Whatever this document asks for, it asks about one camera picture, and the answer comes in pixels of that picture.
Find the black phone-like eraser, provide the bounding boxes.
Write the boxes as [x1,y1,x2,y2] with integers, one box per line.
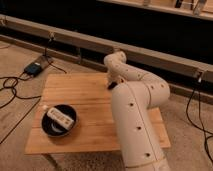
[107,82,117,90]

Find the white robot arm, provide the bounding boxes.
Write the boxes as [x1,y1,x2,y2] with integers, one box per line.
[104,51,171,171]

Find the wooden table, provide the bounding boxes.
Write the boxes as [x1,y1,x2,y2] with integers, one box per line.
[24,73,172,155]

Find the black round bowl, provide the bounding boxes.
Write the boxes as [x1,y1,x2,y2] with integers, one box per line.
[41,104,77,137]

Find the black cable right side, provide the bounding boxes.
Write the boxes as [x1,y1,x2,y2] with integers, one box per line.
[185,74,213,164]

